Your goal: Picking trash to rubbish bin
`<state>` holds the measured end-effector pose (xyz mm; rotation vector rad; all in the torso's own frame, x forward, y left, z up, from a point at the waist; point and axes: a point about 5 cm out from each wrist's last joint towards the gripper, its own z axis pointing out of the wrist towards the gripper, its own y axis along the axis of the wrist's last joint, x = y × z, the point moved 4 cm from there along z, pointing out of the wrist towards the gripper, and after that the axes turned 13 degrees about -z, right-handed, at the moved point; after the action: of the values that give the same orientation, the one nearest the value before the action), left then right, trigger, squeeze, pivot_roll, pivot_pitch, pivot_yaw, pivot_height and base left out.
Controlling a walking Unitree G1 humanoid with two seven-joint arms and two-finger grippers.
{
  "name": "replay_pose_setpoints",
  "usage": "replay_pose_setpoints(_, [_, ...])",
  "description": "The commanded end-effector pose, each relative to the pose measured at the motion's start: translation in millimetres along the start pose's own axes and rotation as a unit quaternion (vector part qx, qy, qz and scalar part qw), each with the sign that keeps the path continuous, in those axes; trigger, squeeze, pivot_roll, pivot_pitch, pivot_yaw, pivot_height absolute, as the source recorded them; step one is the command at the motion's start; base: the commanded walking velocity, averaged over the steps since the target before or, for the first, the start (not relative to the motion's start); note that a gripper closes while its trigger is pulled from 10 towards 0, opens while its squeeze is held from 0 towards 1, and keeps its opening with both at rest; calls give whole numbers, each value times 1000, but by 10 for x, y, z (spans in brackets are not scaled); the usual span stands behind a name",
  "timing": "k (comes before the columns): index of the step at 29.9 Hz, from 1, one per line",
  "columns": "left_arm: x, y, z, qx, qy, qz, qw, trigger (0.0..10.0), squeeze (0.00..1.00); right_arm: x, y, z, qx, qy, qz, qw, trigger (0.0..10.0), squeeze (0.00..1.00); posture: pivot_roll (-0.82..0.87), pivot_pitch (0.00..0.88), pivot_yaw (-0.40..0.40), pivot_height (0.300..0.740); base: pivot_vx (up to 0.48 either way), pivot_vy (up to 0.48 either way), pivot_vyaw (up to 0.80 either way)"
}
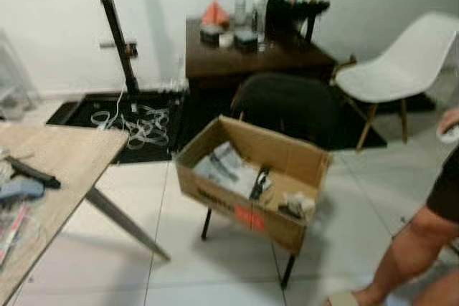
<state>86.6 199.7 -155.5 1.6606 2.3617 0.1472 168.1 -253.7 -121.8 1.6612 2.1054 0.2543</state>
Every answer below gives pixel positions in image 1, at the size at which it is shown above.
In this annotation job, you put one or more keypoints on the person's hand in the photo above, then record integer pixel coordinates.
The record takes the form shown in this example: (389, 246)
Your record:
(452, 118)

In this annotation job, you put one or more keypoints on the small white object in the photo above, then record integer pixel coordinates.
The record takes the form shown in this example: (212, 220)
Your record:
(450, 135)

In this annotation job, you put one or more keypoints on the crumpled white trash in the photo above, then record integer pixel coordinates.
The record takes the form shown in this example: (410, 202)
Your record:
(300, 206)

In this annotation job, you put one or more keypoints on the grey white paper trash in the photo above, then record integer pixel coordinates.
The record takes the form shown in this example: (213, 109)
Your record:
(222, 166)

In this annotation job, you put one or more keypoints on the person's black shorts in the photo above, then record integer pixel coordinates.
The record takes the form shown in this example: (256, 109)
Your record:
(448, 188)

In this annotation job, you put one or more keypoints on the white shell chair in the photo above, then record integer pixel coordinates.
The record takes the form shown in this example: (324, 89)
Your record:
(401, 66)

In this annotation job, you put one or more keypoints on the person's bare leg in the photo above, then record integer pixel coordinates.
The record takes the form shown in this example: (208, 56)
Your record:
(412, 249)

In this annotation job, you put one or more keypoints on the black chair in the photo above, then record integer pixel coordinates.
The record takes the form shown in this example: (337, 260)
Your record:
(287, 102)

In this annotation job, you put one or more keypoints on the black small rack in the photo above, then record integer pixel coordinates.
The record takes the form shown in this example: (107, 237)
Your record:
(287, 13)

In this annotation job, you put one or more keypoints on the black slim object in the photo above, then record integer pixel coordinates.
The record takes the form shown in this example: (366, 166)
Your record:
(259, 183)

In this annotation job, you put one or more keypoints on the beige sandal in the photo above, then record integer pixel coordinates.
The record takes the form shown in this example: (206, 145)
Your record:
(343, 299)

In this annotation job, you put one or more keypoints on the dark wood side table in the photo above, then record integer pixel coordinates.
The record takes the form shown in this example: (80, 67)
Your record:
(244, 59)

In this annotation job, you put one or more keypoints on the clear drinking glass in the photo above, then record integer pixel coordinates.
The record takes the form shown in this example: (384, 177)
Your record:
(259, 16)

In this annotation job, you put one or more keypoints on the dark small jar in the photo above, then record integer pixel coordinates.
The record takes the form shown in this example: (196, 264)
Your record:
(245, 39)
(210, 34)

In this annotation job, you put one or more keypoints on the open cardboard box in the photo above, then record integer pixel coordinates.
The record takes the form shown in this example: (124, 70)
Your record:
(237, 209)

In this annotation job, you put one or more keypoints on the small white cup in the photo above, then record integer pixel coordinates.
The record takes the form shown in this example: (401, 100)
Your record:
(226, 39)

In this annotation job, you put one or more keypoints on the orange folded cone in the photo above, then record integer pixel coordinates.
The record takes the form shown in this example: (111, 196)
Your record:
(215, 15)

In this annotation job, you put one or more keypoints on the black stand pole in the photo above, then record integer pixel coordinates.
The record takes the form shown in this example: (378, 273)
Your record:
(115, 26)

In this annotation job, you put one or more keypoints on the black floor mat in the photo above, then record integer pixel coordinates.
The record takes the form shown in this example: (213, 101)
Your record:
(79, 112)

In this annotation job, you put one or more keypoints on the light wood table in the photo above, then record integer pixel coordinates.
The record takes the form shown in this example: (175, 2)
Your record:
(61, 159)

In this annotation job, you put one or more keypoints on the black glue gun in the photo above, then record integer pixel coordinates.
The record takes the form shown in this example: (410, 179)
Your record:
(32, 171)

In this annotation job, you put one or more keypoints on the blue grey tool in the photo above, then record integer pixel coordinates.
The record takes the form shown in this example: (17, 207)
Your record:
(20, 190)

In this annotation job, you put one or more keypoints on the clear plastic bag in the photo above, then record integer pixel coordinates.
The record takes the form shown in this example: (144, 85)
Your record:
(14, 77)

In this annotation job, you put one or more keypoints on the red white plastic packet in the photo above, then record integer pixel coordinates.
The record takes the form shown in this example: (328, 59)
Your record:
(11, 231)

